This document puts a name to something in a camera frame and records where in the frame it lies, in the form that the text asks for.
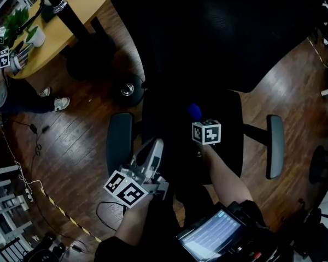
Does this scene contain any black chest-mounted tablet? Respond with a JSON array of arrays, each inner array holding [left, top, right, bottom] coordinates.
[[176, 208, 247, 262]]

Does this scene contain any white metal rack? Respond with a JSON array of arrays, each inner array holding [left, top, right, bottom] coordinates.
[[0, 164, 33, 245]]

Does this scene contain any green plant in white pot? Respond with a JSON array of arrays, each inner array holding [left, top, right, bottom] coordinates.
[[3, 7, 46, 49]]

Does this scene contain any gray padded chair armrest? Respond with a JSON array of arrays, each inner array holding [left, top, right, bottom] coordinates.
[[106, 112, 135, 177], [242, 114, 286, 180]]

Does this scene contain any white cable with plugs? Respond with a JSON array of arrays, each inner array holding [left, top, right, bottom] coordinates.
[[1, 129, 44, 203]]

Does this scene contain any black disc with chrome centre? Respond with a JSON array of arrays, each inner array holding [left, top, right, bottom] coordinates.
[[111, 74, 146, 106]]

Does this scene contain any person's left forearm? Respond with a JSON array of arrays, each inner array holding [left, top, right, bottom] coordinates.
[[116, 194, 154, 247]]

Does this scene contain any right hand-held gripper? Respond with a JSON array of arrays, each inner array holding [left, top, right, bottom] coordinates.
[[191, 119, 222, 146]]

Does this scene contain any person's right forearm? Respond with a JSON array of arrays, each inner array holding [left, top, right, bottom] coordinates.
[[198, 144, 255, 210]]

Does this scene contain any black gooseneck lamp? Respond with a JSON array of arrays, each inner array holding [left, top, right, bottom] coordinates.
[[15, 0, 57, 37]]

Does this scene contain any black cable with adapter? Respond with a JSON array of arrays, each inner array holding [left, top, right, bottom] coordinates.
[[5, 120, 43, 157]]

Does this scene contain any person's body in black clothing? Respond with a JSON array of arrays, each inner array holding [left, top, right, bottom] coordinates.
[[94, 186, 216, 262]]

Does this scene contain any black chest rig mount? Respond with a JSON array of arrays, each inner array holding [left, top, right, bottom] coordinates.
[[226, 199, 279, 262]]

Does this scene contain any black office chair seat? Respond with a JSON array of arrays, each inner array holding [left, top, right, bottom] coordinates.
[[141, 87, 244, 186]]

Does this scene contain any blue fluffy cloth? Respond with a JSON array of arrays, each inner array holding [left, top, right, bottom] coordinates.
[[186, 102, 203, 121]]

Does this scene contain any yellow black hazard tape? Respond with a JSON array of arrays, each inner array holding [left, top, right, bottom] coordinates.
[[39, 187, 102, 243]]

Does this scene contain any yellow wooden table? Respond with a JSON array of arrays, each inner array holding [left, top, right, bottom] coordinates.
[[5, 0, 110, 80]]

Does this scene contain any black round stool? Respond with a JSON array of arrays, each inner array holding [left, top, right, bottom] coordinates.
[[309, 145, 328, 187]]

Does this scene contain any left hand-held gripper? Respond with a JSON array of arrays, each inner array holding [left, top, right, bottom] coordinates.
[[103, 138, 170, 209]]

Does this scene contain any black mesh chair backrest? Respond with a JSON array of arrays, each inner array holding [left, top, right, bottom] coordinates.
[[103, 0, 327, 94]]

